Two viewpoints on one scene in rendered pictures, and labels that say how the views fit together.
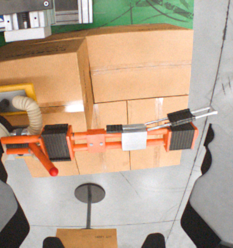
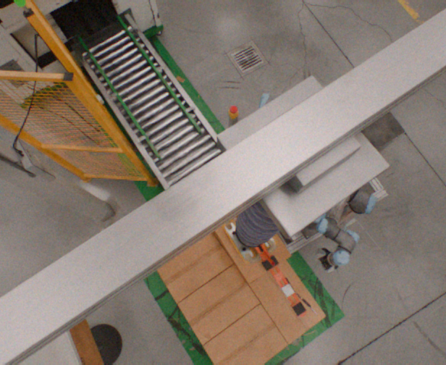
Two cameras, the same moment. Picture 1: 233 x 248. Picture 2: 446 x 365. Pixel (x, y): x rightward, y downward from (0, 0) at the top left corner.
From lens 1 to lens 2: 2.13 m
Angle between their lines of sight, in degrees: 42
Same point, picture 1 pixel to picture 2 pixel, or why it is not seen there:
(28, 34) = not seen: hidden behind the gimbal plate
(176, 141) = (297, 306)
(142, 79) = (279, 304)
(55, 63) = (282, 248)
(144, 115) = (256, 322)
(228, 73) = not seen: outside the picture
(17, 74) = not seen: hidden behind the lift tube
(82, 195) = (96, 337)
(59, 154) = (267, 265)
